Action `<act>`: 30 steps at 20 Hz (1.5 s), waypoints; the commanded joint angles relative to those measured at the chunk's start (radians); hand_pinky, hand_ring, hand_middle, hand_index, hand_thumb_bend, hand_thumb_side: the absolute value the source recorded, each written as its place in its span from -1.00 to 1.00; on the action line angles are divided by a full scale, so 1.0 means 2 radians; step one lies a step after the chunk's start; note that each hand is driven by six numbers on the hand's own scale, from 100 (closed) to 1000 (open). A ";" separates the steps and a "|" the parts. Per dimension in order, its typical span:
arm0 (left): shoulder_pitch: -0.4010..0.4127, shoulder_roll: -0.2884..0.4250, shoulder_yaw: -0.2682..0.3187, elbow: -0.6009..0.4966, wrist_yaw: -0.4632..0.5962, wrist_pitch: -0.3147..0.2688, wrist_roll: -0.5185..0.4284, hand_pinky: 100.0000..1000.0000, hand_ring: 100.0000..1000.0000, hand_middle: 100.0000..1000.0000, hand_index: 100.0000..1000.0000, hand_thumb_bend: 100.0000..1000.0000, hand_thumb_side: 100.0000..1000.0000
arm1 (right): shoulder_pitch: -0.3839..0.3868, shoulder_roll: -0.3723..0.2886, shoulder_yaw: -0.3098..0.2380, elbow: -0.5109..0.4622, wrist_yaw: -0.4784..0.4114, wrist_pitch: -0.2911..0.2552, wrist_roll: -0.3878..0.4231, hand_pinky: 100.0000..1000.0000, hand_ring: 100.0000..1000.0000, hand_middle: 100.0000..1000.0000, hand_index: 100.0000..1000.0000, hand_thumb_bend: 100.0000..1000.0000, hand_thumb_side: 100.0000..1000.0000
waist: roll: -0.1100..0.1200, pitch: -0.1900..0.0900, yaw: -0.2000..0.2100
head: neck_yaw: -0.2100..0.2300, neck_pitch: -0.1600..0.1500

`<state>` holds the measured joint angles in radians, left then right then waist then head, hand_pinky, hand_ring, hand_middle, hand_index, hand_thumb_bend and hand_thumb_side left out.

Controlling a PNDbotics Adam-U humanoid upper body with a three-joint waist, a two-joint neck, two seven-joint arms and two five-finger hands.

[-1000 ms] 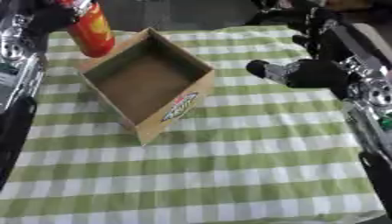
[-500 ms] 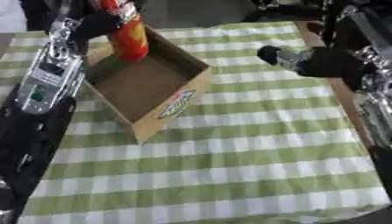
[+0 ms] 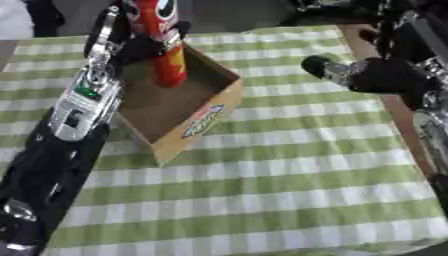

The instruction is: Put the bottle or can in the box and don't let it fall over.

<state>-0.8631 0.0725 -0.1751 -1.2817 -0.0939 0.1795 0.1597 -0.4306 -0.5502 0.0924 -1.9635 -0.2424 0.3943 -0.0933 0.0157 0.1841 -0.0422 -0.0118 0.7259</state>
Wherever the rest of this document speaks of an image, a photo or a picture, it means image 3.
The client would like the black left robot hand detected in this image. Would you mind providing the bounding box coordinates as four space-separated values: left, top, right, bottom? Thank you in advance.
82 2 193 67

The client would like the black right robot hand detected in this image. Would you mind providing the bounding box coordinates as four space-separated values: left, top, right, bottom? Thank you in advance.
299 54 443 95

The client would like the red cylindrical bottle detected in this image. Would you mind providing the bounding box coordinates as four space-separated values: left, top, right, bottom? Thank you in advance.
124 0 189 89

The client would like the tan cardboard box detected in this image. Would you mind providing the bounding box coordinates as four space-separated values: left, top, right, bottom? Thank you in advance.
113 42 247 167

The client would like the person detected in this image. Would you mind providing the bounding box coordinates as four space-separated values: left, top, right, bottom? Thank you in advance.
0 0 67 40

